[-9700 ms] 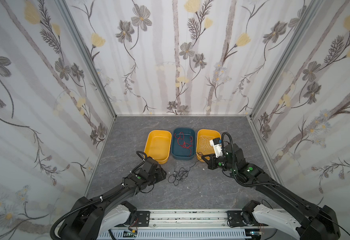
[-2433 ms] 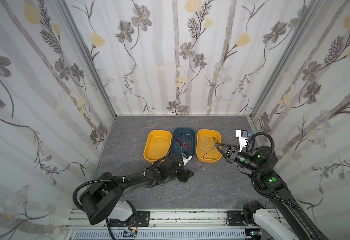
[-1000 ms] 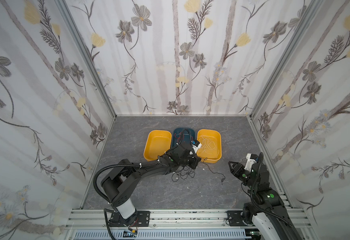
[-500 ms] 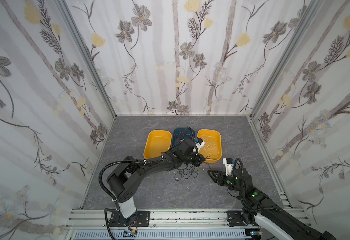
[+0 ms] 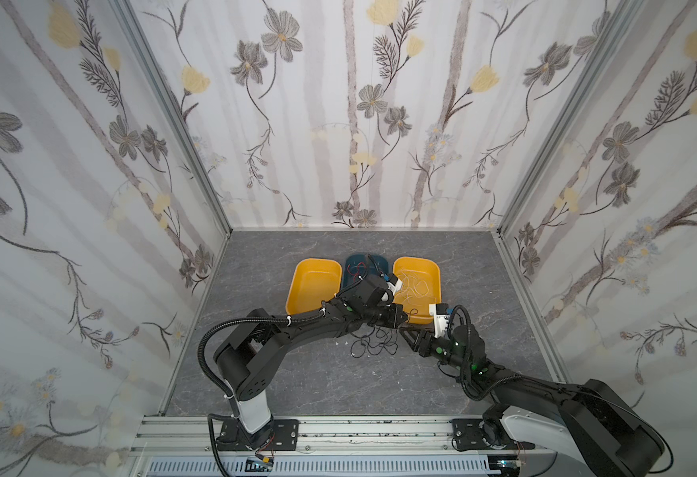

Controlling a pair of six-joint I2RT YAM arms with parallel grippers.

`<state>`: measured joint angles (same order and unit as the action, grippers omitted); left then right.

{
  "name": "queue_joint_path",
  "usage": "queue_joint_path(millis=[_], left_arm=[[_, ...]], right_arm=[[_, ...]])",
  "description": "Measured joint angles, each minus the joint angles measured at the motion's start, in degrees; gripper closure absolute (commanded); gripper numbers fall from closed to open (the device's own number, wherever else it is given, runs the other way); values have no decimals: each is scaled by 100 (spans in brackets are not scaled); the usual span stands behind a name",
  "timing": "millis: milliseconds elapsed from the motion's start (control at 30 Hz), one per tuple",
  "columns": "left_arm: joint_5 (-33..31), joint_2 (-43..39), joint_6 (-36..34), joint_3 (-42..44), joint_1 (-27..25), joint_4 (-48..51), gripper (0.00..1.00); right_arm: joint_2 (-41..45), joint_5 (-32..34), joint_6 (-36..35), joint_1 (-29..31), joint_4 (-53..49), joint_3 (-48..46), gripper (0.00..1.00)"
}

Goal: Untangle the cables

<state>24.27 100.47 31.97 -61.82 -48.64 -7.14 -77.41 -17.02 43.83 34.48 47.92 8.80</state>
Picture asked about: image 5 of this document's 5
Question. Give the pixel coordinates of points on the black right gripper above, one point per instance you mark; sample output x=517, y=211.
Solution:
x=419, y=342

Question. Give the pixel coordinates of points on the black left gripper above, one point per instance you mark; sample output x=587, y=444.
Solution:
x=393, y=316

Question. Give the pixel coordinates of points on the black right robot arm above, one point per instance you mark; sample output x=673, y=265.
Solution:
x=611, y=438

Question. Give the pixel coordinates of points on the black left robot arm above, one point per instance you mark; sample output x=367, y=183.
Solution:
x=241, y=356

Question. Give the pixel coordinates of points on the teal plastic bin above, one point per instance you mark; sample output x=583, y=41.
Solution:
x=364, y=275

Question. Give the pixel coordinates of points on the right yellow plastic bin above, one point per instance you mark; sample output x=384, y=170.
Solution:
x=421, y=287

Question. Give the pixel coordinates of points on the yellow plastic bin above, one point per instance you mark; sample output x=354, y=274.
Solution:
x=315, y=280
x=421, y=287

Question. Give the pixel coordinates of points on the left yellow plastic bin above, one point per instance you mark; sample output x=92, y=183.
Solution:
x=315, y=280

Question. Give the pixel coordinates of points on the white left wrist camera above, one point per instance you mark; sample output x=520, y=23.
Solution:
x=394, y=283

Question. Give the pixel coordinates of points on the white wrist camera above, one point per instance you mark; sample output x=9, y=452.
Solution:
x=394, y=283
x=441, y=316

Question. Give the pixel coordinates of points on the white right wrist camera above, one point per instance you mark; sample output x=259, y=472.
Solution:
x=441, y=316

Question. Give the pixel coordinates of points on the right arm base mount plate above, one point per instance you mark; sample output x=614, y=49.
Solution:
x=484, y=434

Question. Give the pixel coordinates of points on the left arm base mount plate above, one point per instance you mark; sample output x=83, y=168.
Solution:
x=278, y=435

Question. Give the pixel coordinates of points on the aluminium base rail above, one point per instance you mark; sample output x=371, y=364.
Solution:
x=331, y=436

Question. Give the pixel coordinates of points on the white perforated cable duct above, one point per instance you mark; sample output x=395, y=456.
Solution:
x=427, y=465

